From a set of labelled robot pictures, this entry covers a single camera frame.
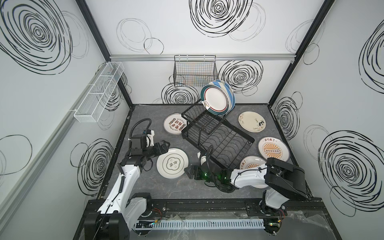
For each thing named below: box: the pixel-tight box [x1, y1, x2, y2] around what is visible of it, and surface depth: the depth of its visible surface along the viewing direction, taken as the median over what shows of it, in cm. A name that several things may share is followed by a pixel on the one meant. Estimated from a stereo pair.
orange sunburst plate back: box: [258, 136, 290, 162], surface depth 98 cm
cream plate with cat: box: [238, 111, 267, 133], surface depth 111 cm
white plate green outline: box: [156, 148, 189, 179], surface depth 91 cm
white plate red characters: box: [163, 113, 188, 136], surface depth 108 cm
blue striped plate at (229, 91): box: [209, 81, 234, 115], surface depth 80 cm
